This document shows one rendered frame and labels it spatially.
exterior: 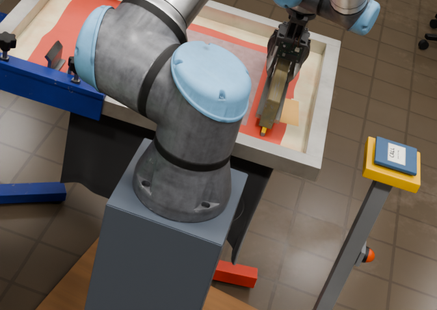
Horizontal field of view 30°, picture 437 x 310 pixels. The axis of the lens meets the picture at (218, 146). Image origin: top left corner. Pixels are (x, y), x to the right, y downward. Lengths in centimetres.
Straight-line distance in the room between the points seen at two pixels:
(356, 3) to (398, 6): 341
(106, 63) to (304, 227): 205
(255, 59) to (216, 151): 98
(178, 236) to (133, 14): 32
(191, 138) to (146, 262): 23
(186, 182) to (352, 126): 263
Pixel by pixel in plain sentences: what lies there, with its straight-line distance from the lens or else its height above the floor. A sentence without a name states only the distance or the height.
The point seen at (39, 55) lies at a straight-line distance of 193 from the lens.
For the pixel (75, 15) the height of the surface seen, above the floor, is 95.
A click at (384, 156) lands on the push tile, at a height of 97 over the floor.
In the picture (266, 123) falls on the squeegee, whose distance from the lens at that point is 181.
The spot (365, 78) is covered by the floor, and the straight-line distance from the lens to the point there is 414.
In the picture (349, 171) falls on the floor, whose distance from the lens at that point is 348.
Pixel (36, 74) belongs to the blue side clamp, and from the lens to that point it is 177.
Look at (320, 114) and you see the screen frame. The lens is 191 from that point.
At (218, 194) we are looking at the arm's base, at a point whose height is 124.
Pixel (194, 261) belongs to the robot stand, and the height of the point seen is 115.
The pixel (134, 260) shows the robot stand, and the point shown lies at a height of 111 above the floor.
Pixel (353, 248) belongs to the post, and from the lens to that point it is 208.
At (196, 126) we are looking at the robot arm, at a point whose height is 136.
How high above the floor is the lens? 201
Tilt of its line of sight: 37 degrees down
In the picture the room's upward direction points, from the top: 17 degrees clockwise
